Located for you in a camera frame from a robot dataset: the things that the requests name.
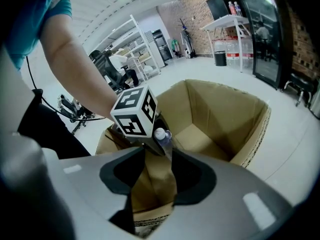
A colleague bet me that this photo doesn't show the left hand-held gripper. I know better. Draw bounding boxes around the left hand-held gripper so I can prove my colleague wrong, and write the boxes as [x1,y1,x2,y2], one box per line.
[109,84,173,158]

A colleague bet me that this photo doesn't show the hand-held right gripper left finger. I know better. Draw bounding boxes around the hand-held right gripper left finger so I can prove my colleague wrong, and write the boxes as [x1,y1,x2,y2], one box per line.
[42,147,146,236]

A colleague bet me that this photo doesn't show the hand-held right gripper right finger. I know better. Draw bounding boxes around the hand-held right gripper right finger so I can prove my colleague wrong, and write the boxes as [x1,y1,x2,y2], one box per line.
[149,149,294,240]

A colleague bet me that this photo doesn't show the clear plastic bottle white cap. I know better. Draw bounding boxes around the clear plastic bottle white cap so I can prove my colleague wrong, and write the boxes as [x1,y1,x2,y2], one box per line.
[153,127,174,161]

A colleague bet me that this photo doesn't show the brown cardboard box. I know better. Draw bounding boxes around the brown cardboard box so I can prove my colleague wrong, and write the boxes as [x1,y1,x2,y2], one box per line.
[94,78,272,236]

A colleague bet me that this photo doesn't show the person's left forearm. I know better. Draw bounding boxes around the person's left forearm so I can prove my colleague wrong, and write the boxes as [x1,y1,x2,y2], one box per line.
[39,14,119,122]

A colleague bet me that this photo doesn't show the black box appliance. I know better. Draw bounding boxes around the black box appliance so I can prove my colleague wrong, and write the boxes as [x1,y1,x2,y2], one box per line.
[205,0,247,21]

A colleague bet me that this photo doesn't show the small bottle blue label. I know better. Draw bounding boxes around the small bottle blue label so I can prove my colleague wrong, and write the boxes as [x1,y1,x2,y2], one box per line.
[233,1,243,17]

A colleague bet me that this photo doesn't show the black office chair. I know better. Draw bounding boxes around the black office chair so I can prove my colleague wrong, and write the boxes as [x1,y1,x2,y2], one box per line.
[89,49,133,93]

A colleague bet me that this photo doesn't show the black floor stand device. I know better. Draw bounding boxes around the black floor stand device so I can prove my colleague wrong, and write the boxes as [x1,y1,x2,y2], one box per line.
[56,93,96,135]

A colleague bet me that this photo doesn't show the person's black trousers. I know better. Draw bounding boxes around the person's black trousers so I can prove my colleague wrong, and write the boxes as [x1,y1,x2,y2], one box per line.
[17,88,92,160]

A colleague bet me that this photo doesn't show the white metal shelving rack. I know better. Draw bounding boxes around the white metal shelving rack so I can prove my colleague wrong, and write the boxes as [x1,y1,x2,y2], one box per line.
[98,14,162,83]

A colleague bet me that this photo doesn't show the black tall cabinet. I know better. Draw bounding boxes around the black tall cabinet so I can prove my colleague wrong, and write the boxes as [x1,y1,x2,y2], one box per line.
[151,28,174,63]

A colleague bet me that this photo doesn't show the white standing machine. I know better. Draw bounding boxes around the white standing machine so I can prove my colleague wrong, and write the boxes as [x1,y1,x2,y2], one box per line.
[178,18,198,59]

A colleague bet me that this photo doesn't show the black trash bin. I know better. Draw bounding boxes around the black trash bin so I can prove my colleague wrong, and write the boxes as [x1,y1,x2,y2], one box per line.
[213,50,227,67]

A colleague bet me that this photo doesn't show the large clear water jug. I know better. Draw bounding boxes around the large clear water jug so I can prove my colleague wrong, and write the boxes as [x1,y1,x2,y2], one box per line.
[225,39,242,69]
[240,37,255,70]

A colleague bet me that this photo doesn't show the white side table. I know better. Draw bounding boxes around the white side table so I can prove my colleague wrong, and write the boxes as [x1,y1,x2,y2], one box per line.
[200,14,251,73]

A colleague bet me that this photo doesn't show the person's teal shirt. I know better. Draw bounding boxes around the person's teal shirt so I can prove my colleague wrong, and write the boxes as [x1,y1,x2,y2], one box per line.
[4,0,73,71]

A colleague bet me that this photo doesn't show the black padded stool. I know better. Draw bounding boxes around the black padded stool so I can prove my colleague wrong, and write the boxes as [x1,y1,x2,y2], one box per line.
[283,72,316,108]

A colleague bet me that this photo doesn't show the black glass-door fridge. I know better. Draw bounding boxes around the black glass-door fridge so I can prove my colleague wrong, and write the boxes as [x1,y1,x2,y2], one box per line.
[236,0,295,90]

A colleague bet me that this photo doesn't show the thin black cable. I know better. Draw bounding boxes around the thin black cable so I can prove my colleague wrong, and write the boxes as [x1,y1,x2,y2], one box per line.
[25,55,107,123]

